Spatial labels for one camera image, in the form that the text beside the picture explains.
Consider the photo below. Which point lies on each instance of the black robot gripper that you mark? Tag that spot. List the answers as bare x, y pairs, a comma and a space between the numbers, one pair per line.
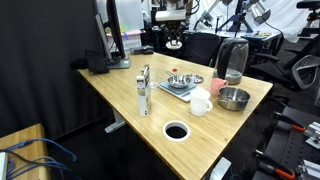
174, 24

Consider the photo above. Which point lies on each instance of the clear glass jar lid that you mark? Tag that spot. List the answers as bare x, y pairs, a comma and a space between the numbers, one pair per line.
174, 45

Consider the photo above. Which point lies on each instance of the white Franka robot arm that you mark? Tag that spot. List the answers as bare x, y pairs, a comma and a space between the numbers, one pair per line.
170, 15

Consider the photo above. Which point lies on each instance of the black mesh office chair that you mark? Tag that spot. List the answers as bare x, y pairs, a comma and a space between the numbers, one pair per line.
201, 48

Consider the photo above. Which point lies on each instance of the small red cap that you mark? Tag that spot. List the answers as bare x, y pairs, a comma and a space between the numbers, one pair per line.
174, 70

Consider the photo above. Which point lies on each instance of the black flat desk device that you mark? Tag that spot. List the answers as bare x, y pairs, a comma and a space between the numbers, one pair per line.
143, 50

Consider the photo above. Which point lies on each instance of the pink-lidded white storage box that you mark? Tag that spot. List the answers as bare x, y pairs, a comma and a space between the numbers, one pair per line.
131, 41

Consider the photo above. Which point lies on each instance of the flat round steel strainer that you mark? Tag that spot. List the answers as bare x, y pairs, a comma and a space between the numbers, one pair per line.
196, 78

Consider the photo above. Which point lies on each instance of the clear plastic storage bin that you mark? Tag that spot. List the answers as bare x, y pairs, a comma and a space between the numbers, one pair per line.
130, 13

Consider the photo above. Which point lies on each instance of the clear glass jar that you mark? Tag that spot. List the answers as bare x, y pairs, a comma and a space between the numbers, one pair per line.
154, 86

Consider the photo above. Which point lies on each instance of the white kitchen scale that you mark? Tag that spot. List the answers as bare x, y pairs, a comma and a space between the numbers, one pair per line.
180, 93

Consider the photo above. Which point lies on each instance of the black computer monitor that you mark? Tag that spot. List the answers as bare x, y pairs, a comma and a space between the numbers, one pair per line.
115, 33

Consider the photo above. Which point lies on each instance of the blue tripod stand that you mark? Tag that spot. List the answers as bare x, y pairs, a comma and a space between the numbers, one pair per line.
238, 20

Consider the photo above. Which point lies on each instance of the pink plastic cup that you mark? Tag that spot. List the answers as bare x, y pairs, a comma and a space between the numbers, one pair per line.
217, 86

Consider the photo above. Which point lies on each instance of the white mug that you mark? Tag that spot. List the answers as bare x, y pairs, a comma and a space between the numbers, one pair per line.
199, 103

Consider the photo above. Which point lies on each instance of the colourful items on background table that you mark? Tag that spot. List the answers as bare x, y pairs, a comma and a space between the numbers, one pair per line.
256, 34

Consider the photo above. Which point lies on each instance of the black box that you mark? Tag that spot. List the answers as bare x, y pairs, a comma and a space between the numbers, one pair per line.
96, 63

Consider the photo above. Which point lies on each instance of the large steel bowl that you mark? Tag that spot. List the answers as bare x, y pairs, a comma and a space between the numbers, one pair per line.
233, 98

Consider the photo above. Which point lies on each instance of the black chair with grey mesh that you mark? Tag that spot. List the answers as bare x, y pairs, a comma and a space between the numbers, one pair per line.
266, 71

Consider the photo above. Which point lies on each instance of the white desk grommet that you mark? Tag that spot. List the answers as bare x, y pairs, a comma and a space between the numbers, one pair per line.
165, 135

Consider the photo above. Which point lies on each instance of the grey desk leg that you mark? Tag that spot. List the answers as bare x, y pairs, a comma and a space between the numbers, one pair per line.
117, 121

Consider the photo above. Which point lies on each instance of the black curtain divider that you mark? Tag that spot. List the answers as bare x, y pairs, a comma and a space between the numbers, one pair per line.
40, 50

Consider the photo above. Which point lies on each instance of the black chair headrest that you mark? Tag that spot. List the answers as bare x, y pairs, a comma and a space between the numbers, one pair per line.
308, 4

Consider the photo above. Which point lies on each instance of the white grey box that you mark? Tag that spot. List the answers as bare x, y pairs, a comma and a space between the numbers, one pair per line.
220, 170

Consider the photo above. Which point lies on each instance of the black perforated mounting board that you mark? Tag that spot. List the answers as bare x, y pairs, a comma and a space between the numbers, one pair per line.
283, 146

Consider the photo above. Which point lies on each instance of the grey power strip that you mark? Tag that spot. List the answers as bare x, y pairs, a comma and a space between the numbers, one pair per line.
2, 166

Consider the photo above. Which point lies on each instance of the aluminium bracket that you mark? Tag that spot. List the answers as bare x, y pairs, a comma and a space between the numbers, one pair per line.
310, 168
315, 133

